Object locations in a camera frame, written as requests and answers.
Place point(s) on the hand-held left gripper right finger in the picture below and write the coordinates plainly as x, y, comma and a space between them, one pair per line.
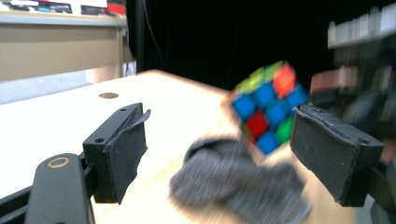
333, 155

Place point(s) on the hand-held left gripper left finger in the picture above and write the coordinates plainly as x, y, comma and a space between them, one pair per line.
121, 152

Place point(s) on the multicoloured puzzle cube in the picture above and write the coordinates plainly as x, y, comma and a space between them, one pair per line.
267, 105

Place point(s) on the grey knitted cloth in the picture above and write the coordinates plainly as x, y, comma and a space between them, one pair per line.
230, 180

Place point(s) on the dark round table grommet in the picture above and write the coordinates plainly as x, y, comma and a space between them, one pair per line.
109, 95

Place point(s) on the black metal stand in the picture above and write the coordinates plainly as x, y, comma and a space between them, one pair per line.
140, 34

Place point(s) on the beige wooden desk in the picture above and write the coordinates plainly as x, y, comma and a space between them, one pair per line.
56, 49

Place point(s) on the red box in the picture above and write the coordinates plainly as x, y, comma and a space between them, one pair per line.
116, 8

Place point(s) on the dark curtain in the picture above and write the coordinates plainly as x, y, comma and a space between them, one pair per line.
224, 34

